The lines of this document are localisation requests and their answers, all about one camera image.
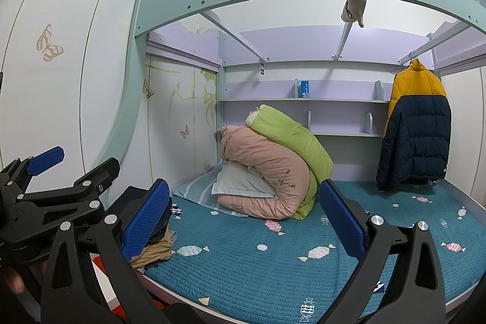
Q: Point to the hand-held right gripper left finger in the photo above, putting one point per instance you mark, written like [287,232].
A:
[146,221]

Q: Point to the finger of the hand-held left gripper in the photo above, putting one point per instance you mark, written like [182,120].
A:
[95,178]
[45,159]

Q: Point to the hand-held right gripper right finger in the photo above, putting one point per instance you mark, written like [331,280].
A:
[341,217]

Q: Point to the dark denim jacket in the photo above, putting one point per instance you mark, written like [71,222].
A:
[129,198]

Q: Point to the clothes hanger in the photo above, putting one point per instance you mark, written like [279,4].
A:
[395,72]

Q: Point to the person's left hand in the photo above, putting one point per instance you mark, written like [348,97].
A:
[11,280]

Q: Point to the tan cloth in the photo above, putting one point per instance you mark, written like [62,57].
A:
[155,252]

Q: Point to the blue striped pillow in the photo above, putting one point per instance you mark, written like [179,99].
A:
[193,191]

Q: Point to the red and white packet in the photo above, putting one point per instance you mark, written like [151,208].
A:
[108,282]

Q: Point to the pink quilt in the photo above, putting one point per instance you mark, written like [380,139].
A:
[265,164]

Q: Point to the green quilt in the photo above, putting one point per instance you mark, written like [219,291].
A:
[292,134]

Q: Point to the white pillow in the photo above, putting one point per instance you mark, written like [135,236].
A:
[235,179]

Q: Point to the teal quilted bed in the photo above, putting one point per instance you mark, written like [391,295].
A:
[246,271]

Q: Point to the yellow navy puffer jacket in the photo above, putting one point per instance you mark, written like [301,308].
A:
[417,126]

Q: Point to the small blue box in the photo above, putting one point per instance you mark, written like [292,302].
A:
[305,88]

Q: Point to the white butterfly print wardrobe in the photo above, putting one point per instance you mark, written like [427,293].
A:
[76,24]

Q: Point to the plain white wardrobe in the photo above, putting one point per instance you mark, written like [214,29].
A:
[467,119]

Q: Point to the black hanging tag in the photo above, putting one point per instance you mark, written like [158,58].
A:
[262,67]

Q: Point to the grey hanging cloth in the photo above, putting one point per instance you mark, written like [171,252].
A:
[353,11]

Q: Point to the lilac wall shelf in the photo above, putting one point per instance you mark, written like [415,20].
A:
[265,100]

